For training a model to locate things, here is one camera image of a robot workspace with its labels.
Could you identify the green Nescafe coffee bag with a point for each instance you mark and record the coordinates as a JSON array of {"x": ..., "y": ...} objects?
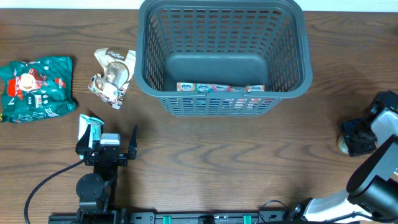
[{"x": 36, "y": 90}]

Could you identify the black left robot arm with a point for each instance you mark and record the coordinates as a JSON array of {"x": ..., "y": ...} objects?
[{"x": 97, "y": 190}]

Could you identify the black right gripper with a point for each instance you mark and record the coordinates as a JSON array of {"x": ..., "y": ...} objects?
[{"x": 354, "y": 140}]

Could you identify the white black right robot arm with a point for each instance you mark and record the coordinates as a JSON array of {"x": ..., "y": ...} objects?
[{"x": 371, "y": 193}]

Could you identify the green lid jar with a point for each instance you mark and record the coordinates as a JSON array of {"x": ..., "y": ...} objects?
[{"x": 341, "y": 143}]

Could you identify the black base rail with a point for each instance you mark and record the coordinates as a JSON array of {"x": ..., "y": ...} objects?
[{"x": 186, "y": 217}]

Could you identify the blue Kleenex tissue multipack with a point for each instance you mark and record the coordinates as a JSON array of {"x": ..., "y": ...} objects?
[{"x": 206, "y": 88}]

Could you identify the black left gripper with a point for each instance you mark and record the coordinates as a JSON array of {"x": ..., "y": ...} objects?
[{"x": 132, "y": 153}]

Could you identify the grey plastic laundry basket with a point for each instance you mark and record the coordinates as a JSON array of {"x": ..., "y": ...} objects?
[{"x": 235, "y": 43}]

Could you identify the beige crumpled snack pouch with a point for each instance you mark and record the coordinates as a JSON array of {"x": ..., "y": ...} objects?
[{"x": 118, "y": 69}]

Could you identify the light teal small packet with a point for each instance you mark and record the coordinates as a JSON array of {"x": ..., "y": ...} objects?
[{"x": 89, "y": 131}]

